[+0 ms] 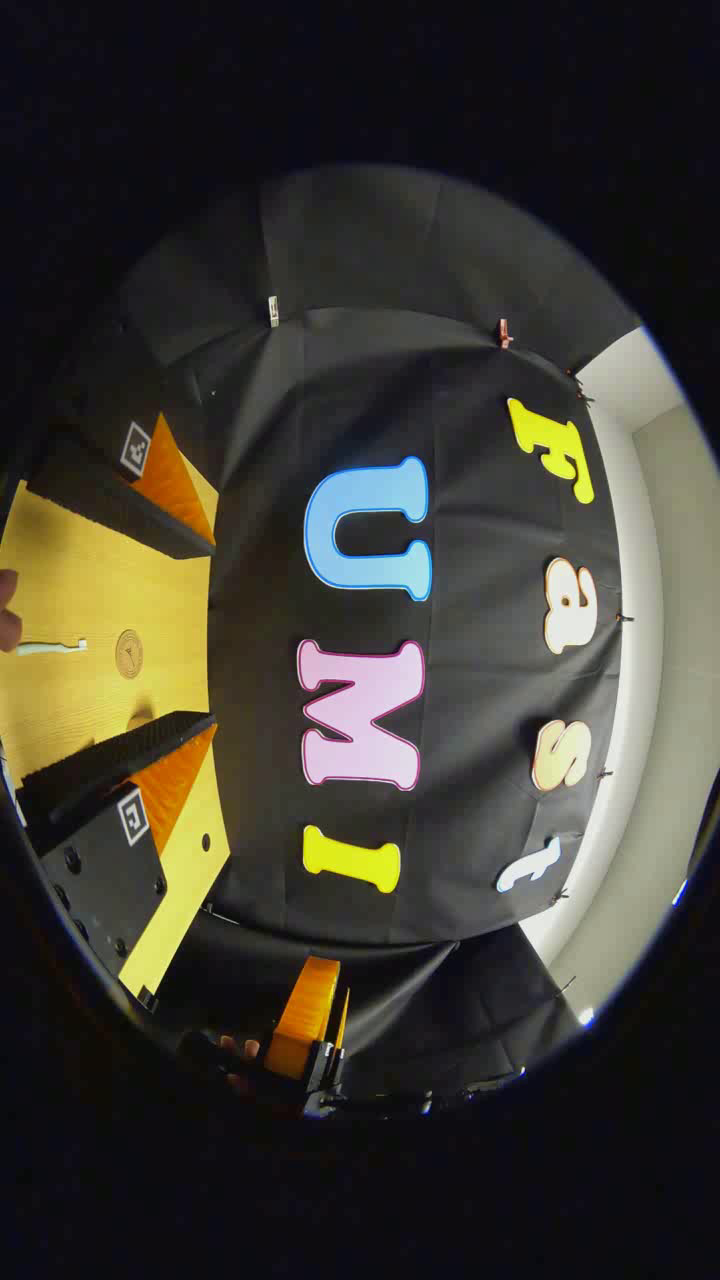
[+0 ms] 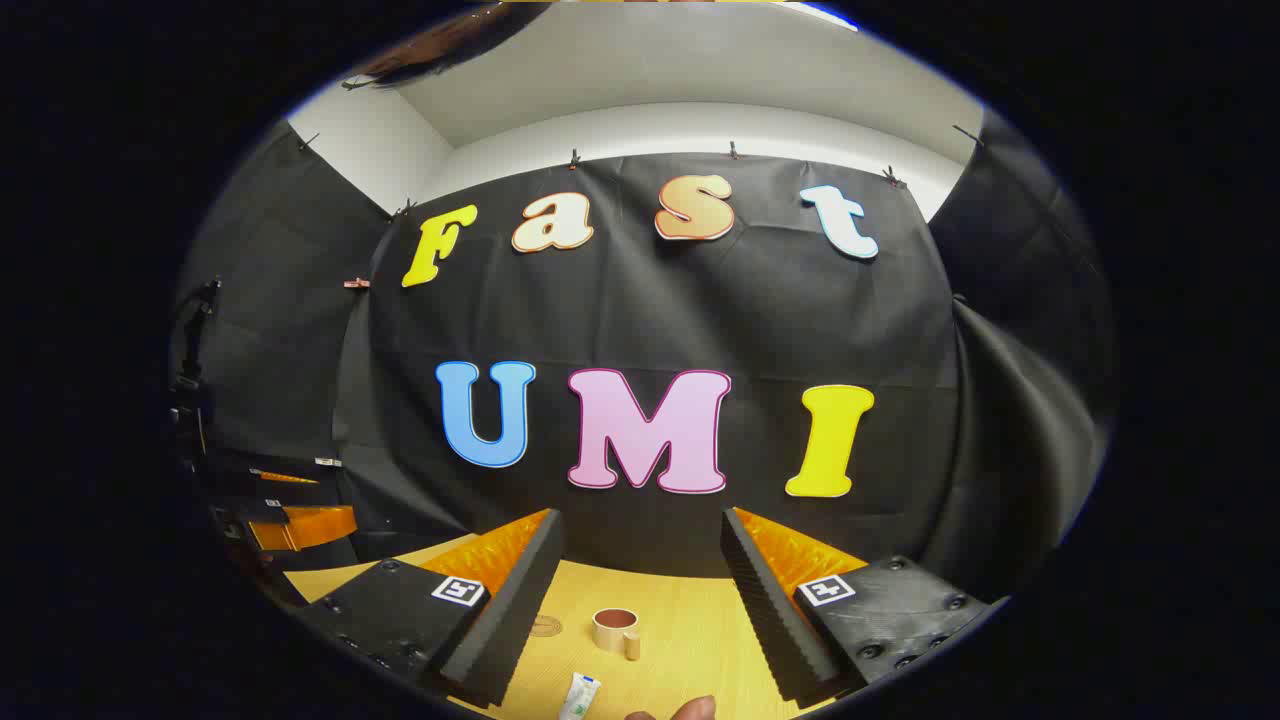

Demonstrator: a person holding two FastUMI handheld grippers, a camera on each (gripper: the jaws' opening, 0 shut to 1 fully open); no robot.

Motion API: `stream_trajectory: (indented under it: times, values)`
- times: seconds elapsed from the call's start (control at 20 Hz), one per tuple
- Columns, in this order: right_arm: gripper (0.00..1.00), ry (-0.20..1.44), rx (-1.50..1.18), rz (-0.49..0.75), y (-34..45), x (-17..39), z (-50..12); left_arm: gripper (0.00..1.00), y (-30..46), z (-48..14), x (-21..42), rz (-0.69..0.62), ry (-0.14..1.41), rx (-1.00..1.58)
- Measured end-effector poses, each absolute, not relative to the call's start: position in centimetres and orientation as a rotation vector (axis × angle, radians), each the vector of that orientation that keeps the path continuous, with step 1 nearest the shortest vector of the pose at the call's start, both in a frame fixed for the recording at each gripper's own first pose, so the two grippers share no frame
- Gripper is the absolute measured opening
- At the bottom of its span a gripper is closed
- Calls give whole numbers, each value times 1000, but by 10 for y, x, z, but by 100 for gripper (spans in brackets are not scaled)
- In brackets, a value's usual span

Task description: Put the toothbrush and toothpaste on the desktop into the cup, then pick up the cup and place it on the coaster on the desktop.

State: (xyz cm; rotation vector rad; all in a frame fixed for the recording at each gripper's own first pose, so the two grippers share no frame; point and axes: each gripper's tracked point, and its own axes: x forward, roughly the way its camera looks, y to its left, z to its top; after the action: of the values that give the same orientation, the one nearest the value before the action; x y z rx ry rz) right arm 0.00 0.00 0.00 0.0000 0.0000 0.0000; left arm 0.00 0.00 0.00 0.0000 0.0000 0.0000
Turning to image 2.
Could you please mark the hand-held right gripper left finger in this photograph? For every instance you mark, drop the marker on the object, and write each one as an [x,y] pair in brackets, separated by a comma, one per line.
[520,610]

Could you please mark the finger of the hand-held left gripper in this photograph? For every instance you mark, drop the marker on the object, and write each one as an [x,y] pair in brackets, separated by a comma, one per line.
[287,480]
[300,527]

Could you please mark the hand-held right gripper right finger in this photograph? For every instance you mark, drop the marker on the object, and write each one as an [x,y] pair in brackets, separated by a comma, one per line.
[770,620]

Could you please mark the beige cup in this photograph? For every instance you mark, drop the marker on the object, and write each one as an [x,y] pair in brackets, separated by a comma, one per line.
[608,635]

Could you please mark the white toothpaste tube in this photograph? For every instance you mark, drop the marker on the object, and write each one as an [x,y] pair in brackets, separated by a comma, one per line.
[580,695]

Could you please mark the wooden desktop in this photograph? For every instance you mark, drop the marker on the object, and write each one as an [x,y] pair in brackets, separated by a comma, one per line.
[690,640]

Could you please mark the person's dark hair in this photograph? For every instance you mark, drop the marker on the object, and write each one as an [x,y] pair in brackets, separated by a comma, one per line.
[440,45]

